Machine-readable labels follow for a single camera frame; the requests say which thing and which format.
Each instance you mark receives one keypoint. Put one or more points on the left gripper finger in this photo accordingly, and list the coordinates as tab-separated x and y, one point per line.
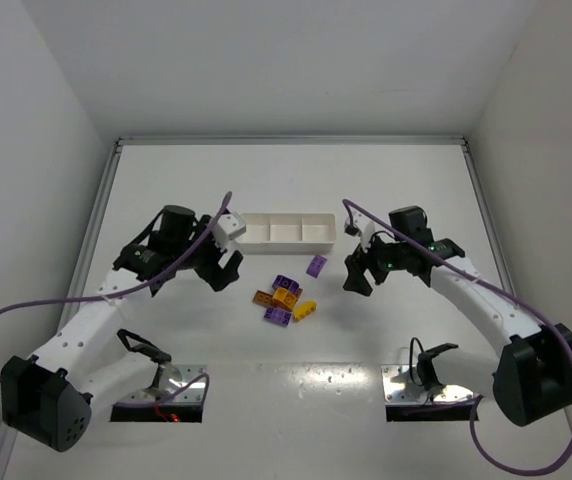
219	277
216	235

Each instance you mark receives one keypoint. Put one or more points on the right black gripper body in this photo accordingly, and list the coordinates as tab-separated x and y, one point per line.
366	261

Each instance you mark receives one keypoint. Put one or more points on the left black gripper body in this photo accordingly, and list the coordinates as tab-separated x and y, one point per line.
215	264

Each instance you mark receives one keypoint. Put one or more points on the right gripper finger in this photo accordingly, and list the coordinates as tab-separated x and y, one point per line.
356	281
382	250

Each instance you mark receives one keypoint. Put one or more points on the purple lego brick lone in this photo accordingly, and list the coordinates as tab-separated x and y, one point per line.
316	266

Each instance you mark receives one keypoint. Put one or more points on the purple lego brick top pile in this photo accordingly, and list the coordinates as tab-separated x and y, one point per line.
286	283

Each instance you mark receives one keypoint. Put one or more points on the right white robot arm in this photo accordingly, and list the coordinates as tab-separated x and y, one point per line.
532	377

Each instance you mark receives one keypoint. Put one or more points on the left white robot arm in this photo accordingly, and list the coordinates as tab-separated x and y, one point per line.
93	363

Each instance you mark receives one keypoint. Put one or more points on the brown flat lego brick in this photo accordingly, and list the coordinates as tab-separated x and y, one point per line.
263	298

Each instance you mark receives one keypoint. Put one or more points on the white three-compartment tray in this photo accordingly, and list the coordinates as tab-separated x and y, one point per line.
288	233

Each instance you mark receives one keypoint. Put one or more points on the orange curved lego brick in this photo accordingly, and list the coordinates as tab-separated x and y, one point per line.
285	299

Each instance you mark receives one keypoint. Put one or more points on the purple lego brick front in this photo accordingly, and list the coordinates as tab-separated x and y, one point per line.
277	316

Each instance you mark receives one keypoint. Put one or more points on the yellow lego brick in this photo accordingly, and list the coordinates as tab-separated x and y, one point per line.
304	310

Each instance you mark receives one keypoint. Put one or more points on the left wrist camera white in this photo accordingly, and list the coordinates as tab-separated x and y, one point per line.
234	226

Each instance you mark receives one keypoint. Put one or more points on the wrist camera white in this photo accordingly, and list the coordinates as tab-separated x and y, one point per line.
359	226
234	226

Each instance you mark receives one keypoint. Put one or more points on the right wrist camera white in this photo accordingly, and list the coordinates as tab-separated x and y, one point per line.
359	226

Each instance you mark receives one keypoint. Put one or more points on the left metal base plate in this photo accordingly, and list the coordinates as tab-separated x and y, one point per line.
177	396

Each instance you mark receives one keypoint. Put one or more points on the metal base plate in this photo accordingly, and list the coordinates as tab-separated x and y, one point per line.
177	396
407	402

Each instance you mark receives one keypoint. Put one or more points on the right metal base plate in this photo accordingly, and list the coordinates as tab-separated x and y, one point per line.
407	402

